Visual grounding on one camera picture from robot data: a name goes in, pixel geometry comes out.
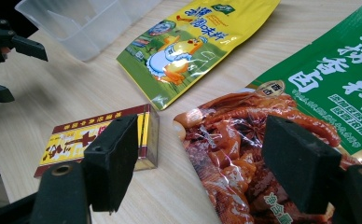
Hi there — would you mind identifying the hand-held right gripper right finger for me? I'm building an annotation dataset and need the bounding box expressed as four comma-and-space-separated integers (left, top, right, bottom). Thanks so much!
261, 115, 342, 216

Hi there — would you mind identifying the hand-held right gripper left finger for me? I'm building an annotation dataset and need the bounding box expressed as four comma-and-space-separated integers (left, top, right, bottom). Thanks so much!
82, 113, 140, 216

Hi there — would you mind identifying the small red and yellow box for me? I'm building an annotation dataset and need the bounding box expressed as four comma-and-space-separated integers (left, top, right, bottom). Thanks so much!
34, 103, 160, 179

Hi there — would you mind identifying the clear plastic container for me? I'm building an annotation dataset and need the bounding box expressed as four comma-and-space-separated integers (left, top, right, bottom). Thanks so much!
14, 0, 163, 63

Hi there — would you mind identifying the green and red food packet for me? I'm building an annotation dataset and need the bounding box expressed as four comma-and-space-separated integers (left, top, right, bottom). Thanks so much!
172, 0, 362, 224

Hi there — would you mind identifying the yellow spouted pouch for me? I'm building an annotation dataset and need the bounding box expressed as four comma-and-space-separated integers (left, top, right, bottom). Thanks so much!
116, 0, 282, 112

